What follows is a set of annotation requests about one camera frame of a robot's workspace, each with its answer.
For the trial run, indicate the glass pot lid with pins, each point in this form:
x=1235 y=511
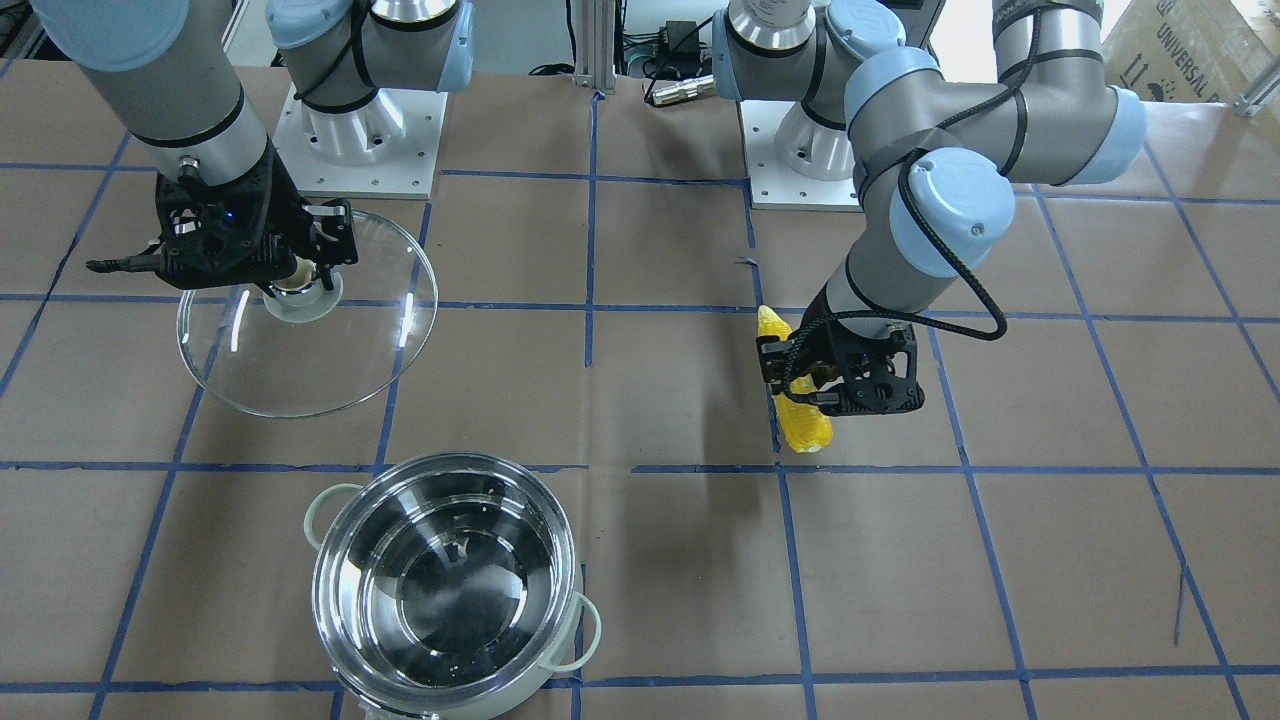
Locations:
x=293 y=354

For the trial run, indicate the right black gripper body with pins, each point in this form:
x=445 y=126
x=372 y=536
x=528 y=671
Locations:
x=277 y=203

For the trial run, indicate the black power adapter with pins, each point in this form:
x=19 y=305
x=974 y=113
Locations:
x=679 y=39

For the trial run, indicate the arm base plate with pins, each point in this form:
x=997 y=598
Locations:
x=797 y=162
x=386 y=150

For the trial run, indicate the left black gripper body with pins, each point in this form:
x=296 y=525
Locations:
x=826 y=341

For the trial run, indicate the cardboard box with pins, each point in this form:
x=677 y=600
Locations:
x=1191 y=51

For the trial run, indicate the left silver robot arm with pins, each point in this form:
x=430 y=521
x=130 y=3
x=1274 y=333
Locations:
x=933 y=163

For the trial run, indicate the aluminium frame post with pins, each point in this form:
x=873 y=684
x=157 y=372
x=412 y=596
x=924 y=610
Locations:
x=595 y=28

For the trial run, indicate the pale green cooking pot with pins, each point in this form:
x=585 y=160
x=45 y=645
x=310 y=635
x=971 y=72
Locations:
x=448 y=587

